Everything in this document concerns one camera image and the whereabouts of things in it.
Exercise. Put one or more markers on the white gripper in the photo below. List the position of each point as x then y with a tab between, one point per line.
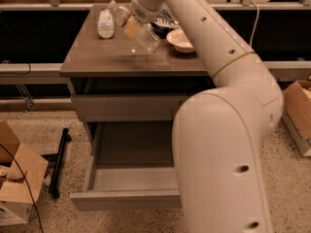
141	13

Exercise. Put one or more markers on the clear plastic water bottle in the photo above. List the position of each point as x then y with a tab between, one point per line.
146	38

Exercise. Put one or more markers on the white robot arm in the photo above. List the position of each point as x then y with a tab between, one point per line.
216	134

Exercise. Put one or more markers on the white plastic bottle lying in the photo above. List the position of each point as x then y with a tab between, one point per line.
105	24

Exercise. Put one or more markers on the grey drawer cabinet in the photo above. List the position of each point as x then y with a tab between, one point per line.
119	66

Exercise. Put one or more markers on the grey top drawer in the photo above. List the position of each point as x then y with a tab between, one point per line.
127	107

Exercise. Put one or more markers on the open grey middle drawer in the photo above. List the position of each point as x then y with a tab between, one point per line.
130	168

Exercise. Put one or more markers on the blue white chip bag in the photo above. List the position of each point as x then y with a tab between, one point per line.
165	21

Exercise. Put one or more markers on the white paper bowl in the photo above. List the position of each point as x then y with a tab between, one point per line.
178	39

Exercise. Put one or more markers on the black metal bar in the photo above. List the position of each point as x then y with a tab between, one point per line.
65	138

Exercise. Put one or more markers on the cardboard box right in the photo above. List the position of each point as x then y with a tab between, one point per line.
297	116

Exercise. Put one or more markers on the cardboard box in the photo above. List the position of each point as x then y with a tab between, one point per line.
297	116
23	182

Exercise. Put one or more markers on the cardboard box left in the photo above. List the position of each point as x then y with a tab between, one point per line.
23	182

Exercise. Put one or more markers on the metal window rail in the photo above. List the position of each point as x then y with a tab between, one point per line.
48	73

